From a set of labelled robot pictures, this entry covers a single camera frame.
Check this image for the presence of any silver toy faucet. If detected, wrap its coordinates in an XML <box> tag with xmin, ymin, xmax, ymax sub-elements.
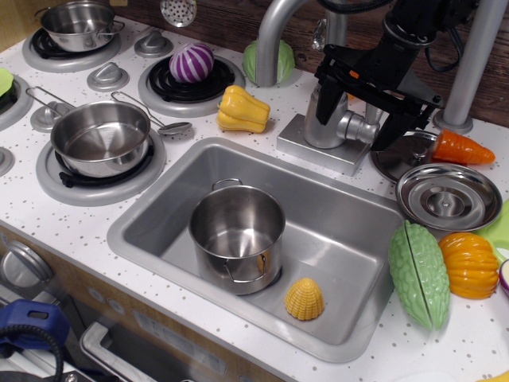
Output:
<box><xmin>255</xmin><ymin>0</ymin><xmax>383</xmax><ymax>176</ymax></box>

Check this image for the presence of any grey stove knob back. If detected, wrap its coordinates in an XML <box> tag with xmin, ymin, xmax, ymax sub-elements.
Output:
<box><xmin>134</xmin><ymin>30</ymin><xmax>173</xmax><ymax>58</ymax></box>

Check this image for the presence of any green toy bitter gourd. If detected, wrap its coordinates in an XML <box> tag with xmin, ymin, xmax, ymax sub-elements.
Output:
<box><xmin>388</xmin><ymin>220</ymin><xmax>450</xmax><ymax>330</ymax></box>

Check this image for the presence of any orange toy pumpkin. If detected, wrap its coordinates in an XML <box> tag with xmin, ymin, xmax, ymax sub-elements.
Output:
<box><xmin>438</xmin><ymin>232</ymin><xmax>499</xmax><ymax>299</ymax></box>

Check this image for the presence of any orange toy carrot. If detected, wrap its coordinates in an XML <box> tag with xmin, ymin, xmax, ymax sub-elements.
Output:
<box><xmin>432</xmin><ymin>130</ymin><xmax>495</xmax><ymax>165</ymax></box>

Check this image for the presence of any steel pan front burner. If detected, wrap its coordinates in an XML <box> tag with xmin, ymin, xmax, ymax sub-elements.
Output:
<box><xmin>51</xmin><ymin>100</ymin><xmax>150</xmax><ymax>178</ymax></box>

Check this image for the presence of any light green toy plate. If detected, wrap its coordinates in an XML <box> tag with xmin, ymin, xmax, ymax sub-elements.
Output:
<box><xmin>474</xmin><ymin>201</ymin><xmax>509</xmax><ymax>266</ymax></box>

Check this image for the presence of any hanging perforated steel ladle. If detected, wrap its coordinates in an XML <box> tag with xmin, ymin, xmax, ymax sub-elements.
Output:
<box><xmin>160</xmin><ymin>0</ymin><xmax>197</xmax><ymax>28</ymax></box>

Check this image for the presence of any steel pot back burner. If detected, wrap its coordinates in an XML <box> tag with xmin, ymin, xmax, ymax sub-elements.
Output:
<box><xmin>36</xmin><ymin>1</ymin><xmax>125</xmax><ymax>53</ymax></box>

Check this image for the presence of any green toy leaf left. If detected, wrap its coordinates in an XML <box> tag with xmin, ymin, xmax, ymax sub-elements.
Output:
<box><xmin>0</xmin><ymin>68</ymin><xmax>14</xmax><ymax>97</ymax></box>

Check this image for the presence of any grey sink basin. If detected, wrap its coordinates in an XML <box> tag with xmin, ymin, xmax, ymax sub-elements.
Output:
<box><xmin>107</xmin><ymin>138</ymin><xmax>403</xmax><ymax>363</ymax></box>

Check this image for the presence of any steel lid upside down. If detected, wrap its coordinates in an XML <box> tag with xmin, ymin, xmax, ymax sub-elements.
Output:
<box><xmin>396</xmin><ymin>163</ymin><xmax>503</xmax><ymax>232</ymax></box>

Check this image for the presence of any blue clamp with cable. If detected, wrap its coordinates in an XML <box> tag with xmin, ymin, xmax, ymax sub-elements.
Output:
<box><xmin>1</xmin><ymin>299</ymin><xmax>70</xmax><ymax>381</ymax></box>

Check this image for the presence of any yellow toy corn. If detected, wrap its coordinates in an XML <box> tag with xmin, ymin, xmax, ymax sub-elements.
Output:
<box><xmin>284</xmin><ymin>278</ymin><xmax>324</xmax><ymax>321</ymax></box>

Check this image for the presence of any yellow toy bell pepper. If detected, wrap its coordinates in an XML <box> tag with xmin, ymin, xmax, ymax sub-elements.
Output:
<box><xmin>216</xmin><ymin>85</ymin><xmax>270</xmax><ymax>133</ymax></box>

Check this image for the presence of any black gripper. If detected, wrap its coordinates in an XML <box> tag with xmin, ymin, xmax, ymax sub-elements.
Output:
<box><xmin>315</xmin><ymin>37</ymin><xmax>443</xmax><ymax>151</ymax></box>

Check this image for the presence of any grey stove knob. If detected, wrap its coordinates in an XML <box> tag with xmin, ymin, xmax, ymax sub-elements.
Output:
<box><xmin>30</xmin><ymin>101</ymin><xmax>72</xmax><ymax>133</ymax></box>
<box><xmin>87</xmin><ymin>62</ymin><xmax>130</xmax><ymax>92</ymax></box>
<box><xmin>134</xmin><ymin>30</ymin><xmax>173</xmax><ymax>58</ymax></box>

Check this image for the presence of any steel lid with knob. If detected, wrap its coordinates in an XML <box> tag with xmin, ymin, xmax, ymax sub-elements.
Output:
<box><xmin>371</xmin><ymin>131</ymin><xmax>437</xmax><ymax>182</ymax></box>

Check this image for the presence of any grey vertical pole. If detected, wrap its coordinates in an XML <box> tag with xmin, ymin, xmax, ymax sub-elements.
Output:
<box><xmin>433</xmin><ymin>0</ymin><xmax>508</xmax><ymax>134</ymax></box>

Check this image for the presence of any grey stove knob middle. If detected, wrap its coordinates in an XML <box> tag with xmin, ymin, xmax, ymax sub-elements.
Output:
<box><xmin>87</xmin><ymin>62</ymin><xmax>130</xmax><ymax>92</ymax></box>

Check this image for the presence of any purple toy onion slice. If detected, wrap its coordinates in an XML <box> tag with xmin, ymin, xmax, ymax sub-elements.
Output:
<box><xmin>499</xmin><ymin>259</ymin><xmax>509</xmax><ymax>296</ymax></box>

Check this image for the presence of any steel pot in sink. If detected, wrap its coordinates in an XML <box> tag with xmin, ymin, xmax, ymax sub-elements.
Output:
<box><xmin>188</xmin><ymin>178</ymin><xmax>286</xmax><ymax>295</ymax></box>

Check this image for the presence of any small steel strainer spoon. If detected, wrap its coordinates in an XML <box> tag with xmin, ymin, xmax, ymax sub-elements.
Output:
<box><xmin>111</xmin><ymin>91</ymin><xmax>192</xmax><ymax>136</ymax></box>

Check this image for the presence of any grey stove knob left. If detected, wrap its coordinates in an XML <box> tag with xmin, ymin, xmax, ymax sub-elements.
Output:
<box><xmin>30</xmin><ymin>101</ymin><xmax>72</xmax><ymax>133</ymax></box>

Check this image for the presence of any silver faucet lever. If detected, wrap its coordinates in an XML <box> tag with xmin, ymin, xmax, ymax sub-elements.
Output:
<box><xmin>364</xmin><ymin>103</ymin><xmax>384</xmax><ymax>125</ymax></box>

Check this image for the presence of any green toy cabbage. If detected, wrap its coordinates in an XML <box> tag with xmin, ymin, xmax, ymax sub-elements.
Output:
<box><xmin>242</xmin><ymin>40</ymin><xmax>295</xmax><ymax>84</ymax></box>

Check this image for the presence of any purple striped toy onion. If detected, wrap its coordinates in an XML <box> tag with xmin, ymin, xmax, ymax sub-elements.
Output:
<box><xmin>169</xmin><ymin>43</ymin><xmax>215</xmax><ymax>84</ymax></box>

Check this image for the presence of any grey oven knob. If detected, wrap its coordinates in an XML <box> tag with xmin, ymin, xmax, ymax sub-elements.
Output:
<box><xmin>1</xmin><ymin>240</ymin><xmax>53</xmax><ymax>289</ymax></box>

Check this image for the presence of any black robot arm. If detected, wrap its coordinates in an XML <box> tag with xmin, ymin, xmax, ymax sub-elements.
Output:
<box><xmin>315</xmin><ymin>1</ymin><xmax>479</xmax><ymax>151</ymax></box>

